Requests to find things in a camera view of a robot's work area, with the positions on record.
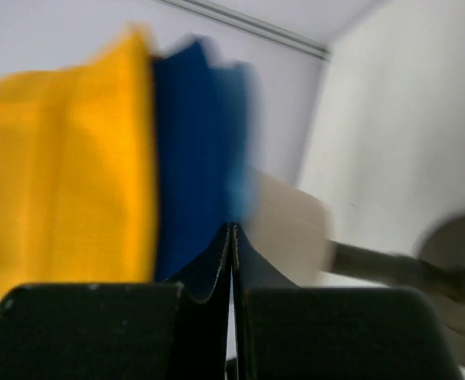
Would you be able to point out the cream mannequin head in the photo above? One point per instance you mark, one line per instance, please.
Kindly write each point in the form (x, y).
(290, 229)

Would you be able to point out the yellow bucket hat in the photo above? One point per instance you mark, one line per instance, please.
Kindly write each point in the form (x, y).
(78, 170)

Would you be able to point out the left aluminium frame post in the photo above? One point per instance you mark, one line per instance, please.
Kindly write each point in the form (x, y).
(253, 26)

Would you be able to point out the light blue bucket hat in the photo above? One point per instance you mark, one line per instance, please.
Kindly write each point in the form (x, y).
(237, 85)

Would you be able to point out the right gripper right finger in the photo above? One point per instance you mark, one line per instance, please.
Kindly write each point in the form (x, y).
(284, 331)

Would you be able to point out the dark wooden round stand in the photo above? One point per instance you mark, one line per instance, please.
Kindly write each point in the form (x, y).
(438, 270)

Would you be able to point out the dark blue bucket hat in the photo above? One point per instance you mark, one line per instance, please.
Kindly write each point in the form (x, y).
(192, 154)

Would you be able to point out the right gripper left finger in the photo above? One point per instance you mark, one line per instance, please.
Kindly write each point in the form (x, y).
(176, 329)

